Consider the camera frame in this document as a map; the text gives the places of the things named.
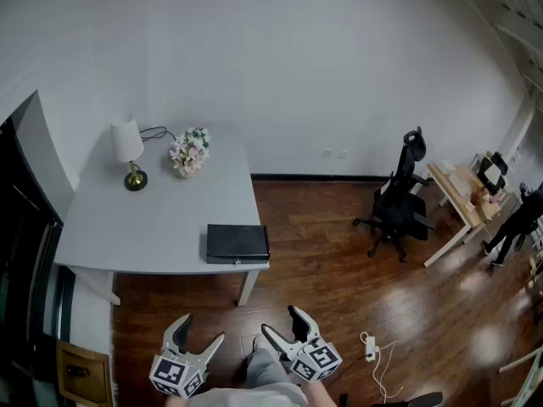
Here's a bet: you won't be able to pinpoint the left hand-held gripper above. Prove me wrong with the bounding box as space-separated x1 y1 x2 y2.
148 313 227 400

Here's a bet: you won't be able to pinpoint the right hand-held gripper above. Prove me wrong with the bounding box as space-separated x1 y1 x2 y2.
260 304 344 384

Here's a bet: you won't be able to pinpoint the person's right forearm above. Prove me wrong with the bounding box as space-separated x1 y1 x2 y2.
303 378 341 407

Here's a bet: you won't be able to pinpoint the person's shoe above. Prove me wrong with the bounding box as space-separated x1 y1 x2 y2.
252 333 273 356

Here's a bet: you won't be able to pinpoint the person's grey trousers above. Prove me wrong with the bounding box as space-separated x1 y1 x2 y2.
185 347 311 407

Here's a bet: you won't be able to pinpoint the white power strip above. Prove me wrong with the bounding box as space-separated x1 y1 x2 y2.
360 332 382 363

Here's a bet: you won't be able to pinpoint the black metal box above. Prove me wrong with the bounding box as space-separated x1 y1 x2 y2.
205 223 271 265

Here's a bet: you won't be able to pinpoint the wooden cabinet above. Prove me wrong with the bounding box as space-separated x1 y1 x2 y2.
56 339 115 407

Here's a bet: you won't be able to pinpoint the grey table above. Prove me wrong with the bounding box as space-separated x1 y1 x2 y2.
53 125 272 308

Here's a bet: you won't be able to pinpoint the pink white flower bouquet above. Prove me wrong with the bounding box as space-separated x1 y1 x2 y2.
168 126 211 179

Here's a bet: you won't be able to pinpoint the white shade brass lamp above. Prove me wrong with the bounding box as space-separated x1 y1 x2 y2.
109 113 149 192

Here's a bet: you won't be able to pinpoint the wooden desk white legs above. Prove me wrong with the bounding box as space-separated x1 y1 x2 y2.
423 162 517 269

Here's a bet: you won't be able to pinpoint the white keyboard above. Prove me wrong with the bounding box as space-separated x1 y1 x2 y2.
448 173 473 198

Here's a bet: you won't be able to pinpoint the light wooden stool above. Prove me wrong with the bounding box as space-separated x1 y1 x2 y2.
527 255 543 288

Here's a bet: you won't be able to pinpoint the black white office chair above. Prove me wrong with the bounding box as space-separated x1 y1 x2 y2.
478 151 509 195

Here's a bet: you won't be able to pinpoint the white power cable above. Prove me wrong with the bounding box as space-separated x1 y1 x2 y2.
372 339 404 399

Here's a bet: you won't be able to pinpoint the black door frame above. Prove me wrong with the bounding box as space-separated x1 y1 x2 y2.
0 90 76 407

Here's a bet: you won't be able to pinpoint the black lamp cable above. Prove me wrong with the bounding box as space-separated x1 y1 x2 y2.
138 125 177 143

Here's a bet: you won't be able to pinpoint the white stand frame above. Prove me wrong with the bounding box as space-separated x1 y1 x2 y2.
497 344 543 407

